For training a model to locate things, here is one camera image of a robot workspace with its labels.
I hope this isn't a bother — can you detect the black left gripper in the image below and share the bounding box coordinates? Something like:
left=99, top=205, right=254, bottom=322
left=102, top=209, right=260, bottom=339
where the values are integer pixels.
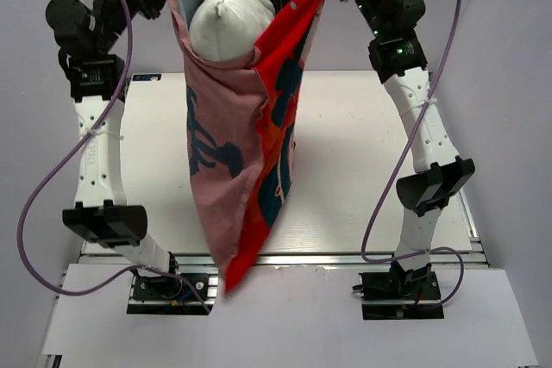
left=91, top=0, right=180, bottom=55

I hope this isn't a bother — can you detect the white pillow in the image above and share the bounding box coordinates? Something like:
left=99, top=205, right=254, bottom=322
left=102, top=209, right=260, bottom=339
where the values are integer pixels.
left=188, top=0, right=275, bottom=62

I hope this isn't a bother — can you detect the red patterned pillowcase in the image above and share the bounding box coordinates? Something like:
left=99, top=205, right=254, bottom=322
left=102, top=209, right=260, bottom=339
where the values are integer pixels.
left=167, top=0, right=325, bottom=294

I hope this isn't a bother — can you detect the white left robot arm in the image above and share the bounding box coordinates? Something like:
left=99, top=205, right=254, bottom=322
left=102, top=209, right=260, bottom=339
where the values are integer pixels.
left=45, top=0, right=183, bottom=298

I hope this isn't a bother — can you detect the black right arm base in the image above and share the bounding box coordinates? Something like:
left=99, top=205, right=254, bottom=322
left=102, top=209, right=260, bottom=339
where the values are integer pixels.
left=352, top=262, right=444, bottom=321

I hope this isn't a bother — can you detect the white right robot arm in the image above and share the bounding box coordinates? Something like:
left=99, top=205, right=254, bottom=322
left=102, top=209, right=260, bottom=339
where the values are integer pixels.
left=354, top=0, right=475, bottom=298

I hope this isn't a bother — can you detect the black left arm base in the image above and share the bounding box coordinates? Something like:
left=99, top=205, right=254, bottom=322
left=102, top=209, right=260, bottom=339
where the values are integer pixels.
left=126, top=266, right=218, bottom=316

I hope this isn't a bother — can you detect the blue left corner sticker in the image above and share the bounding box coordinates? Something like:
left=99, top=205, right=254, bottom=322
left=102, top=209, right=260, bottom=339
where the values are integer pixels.
left=132, top=73, right=161, bottom=82

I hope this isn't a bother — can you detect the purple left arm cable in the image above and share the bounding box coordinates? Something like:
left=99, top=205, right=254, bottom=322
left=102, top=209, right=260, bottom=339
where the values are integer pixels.
left=16, top=0, right=212, bottom=313

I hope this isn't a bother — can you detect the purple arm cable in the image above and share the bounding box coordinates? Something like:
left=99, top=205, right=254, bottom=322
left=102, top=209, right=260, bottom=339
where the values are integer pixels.
left=16, top=0, right=212, bottom=313
left=361, top=0, right=466, bottom=309

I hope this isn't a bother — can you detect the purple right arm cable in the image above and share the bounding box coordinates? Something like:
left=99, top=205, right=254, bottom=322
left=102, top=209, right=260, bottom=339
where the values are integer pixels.
left=361, top=0, right=466, bottom=309

